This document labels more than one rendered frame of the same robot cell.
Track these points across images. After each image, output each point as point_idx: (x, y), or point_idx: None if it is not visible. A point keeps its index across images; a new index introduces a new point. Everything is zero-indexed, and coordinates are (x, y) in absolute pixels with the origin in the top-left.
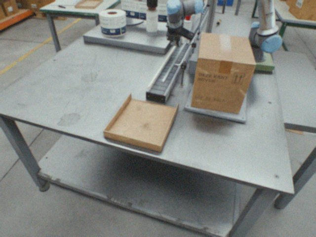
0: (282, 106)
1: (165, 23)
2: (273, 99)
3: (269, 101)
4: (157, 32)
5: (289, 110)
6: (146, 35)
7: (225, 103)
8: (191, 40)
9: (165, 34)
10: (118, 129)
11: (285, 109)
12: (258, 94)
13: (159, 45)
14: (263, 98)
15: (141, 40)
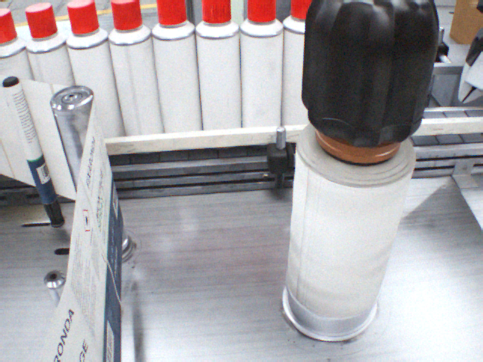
0: (446, 4)
1: (44, 295)
2: (437, 9)
3: (449, 13)
4: (259, 284)
5: (447, 0)
6: (376, 324)
7: None
8: None
9: (268, 231)
10: None
11: (451, 3)
12: (441, 21)
13: (447, 205)
14: (446, 17)
15: (474, 308)
